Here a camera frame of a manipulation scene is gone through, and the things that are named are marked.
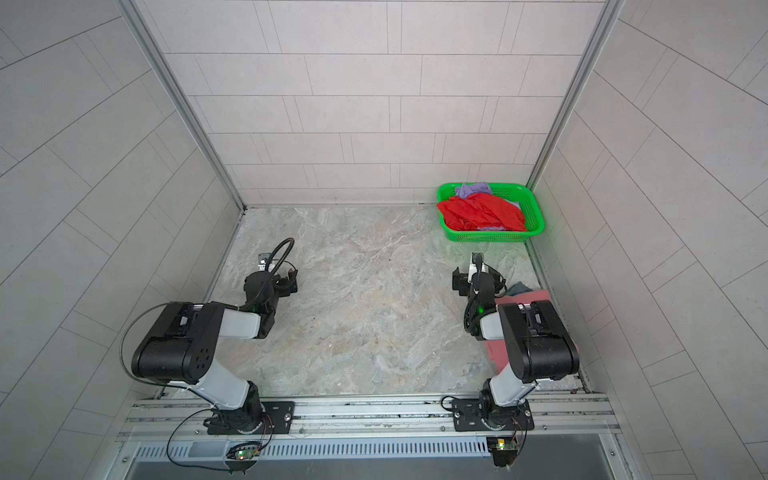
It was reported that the left circuit board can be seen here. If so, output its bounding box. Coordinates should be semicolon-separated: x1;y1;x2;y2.
226;441;262;462

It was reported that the ventilation grille strip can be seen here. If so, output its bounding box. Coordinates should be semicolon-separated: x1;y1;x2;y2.
135;437;490;463

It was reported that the left black cable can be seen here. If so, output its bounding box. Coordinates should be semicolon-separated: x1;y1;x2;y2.
118;301;265;472

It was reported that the circuit board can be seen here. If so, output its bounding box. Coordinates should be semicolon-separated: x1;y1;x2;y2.
486;437;521;468
226;441;262;462

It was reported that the corner metal post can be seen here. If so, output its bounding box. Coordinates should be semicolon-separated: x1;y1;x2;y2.
526;0;623;191
116;0;247;213

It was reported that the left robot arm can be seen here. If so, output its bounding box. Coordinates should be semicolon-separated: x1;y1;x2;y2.
131;268;298;435

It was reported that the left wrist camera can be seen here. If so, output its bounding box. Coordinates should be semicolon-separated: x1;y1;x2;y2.
257;252;276;271

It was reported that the aluminium mounting rail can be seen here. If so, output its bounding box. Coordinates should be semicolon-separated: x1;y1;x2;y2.
116;392;620;443

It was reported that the left corner metal post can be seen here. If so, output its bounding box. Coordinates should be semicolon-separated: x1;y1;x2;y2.
116;0;247;213

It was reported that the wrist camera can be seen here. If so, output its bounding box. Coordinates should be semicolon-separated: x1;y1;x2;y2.
468;252;487;278
257;252;276;271

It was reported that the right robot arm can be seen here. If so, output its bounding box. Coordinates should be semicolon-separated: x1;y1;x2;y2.
451;261;580;433

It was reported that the purple t-shirt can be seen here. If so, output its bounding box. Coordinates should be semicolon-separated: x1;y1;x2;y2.
455;182;493;199

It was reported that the right circuit board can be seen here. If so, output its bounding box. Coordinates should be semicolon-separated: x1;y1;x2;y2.
486;437;521;468

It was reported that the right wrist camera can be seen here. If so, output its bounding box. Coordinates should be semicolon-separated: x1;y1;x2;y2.
468;252;487;278

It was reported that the green plastic basket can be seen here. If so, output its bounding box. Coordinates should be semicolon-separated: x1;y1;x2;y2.
436;183;545;243

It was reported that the red t-shirt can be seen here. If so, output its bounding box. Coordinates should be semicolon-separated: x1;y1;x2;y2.
437;193;526;232

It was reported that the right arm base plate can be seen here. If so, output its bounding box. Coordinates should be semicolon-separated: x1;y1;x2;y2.
451;398;535;432

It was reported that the right corner metal post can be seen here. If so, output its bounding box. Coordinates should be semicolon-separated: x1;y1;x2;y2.
526;0;623;191

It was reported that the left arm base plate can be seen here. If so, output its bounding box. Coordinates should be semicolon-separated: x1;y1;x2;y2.
203;401;295;435

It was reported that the pink folded t-shirt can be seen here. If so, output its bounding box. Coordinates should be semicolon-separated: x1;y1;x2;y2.
481;290;559;383

